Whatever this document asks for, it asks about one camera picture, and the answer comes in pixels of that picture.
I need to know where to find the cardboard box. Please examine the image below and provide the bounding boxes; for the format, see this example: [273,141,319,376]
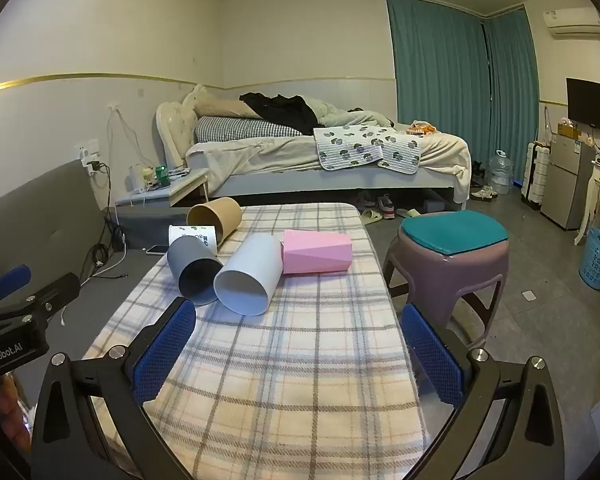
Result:
[557,118,584,141]

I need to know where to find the beige pillow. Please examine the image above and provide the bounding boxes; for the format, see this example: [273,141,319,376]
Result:
[194,98,262,120]

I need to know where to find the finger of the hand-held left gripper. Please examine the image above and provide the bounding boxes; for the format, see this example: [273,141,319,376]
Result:
[0,265,32,313]
[7,272,82,332]

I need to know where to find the teal curtain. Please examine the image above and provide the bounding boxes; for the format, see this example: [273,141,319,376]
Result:
[482,7,541,196]
[385,0,496,127]

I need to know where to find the large water jug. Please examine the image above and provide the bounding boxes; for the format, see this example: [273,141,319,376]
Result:
[487,149,515,195]

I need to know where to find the purple plastic stool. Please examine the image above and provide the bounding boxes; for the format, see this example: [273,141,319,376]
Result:
[382,220,510,351]

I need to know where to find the wall power socket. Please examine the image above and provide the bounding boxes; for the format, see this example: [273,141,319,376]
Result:
[75,140,102,176]

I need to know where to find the grey padded panel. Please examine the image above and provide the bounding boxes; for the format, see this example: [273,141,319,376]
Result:
[0,158,112,288]

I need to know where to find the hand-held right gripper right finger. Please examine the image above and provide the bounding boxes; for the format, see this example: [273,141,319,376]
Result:
[400,304,598,480]

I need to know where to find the orange snack packet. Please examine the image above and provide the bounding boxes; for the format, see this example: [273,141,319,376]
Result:
[405,120,439,137]

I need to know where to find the black television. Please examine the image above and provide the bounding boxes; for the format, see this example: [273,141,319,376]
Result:
[565,77,600,139]

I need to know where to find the white printed paper cup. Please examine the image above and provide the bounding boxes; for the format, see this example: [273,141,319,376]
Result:
[168,225,220,257]

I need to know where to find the blue laundry basket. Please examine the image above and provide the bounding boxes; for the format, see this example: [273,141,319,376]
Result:
[578,227,600,291]

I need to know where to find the pale green duvet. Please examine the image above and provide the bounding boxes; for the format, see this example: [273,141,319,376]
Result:
[307,100,397,129]

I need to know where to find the checkered pillow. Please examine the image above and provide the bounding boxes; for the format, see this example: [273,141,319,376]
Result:
[195,116,304,144]

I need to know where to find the person's left hand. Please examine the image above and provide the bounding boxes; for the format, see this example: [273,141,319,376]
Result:
[0,374,34,457]

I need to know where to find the white bed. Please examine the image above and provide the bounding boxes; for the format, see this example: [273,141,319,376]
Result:
[155,85,474,212]

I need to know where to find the white nightstand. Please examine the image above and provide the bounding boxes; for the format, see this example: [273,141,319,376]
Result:
[115,167,211,211]

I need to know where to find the teal seat cushion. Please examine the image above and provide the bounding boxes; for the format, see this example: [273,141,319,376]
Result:
[401,210,510,256]

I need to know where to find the black clothing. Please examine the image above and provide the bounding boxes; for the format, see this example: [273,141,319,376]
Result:
[239,92,334,136]

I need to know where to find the silver fridge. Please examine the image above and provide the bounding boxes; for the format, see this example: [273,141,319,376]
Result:
[539,138,597,231]

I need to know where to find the white plastic cup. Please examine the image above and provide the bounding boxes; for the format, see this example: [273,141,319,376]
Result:
[213,233,285,317]

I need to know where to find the white air conditioner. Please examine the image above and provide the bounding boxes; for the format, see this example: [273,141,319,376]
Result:
[542,6,600,37]

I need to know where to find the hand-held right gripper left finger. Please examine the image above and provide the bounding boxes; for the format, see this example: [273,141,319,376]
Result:
[30,296,197,480]

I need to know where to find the pink faceted cup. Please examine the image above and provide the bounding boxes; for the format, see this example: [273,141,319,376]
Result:
[281,229,353,275]

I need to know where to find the black cables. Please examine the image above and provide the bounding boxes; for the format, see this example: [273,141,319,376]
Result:
[82,160,129,282]

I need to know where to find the leaf printed mat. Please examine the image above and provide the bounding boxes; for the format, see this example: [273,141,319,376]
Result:
[313,124,422,175]

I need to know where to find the grey plastic cup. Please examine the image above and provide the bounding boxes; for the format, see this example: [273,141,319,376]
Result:
[167,236,225,307]

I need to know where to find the brown paper cup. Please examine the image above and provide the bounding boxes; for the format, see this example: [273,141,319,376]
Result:
[186,197,244,247]

